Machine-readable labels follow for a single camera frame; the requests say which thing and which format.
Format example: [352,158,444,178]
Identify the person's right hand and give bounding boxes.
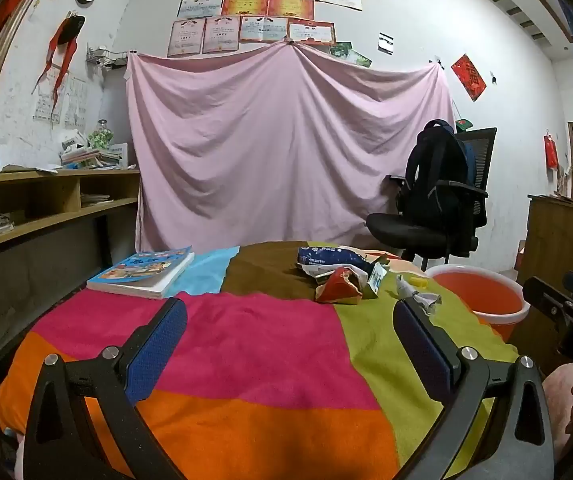
[541,364,573,443]

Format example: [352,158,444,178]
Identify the group of wall certificates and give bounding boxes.
[166,0,364,58]

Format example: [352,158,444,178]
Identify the children's picture book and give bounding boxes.
[86,246,196,301]

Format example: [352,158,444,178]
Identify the red hanging ribbon decoration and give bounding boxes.
[34,12,86,111]

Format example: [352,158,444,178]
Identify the blue snack bag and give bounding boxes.
[296,245,374,278]

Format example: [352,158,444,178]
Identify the red diamond wall poster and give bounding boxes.
[450,53,488,102]

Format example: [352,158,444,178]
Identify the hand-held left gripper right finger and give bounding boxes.
[391,297,554,480]

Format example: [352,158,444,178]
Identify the glass jar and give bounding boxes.
[89,119,114,150]

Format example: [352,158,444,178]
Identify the black office chair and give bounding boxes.
[366,127,498,271]

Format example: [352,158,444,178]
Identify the green and white carton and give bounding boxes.
[363,262,389,301]

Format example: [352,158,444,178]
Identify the white tissue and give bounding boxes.
[409,292,443,317]

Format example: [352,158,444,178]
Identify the red snack wrapper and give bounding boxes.
[315,266,364,306]

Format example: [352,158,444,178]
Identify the green photo prints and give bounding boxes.
[329,41,372,68]

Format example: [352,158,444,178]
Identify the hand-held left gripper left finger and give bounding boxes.
[16,297,190,480]

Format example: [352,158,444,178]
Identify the orange plastic bin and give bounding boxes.
[423,264,532,343]

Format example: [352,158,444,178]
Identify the pink hanging sheet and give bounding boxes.
[125,41,459,253]

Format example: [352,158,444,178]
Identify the wooden cabinet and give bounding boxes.
[519,194,573,286]

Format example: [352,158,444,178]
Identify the wall calendar sheets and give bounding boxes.
[33,75,90,128]

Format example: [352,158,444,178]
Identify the dark blue backpack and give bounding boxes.
[399,120,477,233]

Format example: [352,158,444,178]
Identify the wooden shelf desk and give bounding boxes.
[0,167,141,361]

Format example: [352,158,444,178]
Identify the stack of books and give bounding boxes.
[60,142,130,170]

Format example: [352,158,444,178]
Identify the metal wire wall rack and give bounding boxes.
[86,47,130,68]

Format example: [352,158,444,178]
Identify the colourful patchwork blanket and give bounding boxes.
[0,241,519,480]

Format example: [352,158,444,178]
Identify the red hanging ornament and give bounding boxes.
[543,130,560,170]

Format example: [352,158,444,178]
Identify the white toothpaste tube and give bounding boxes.
[395,275,416,302]

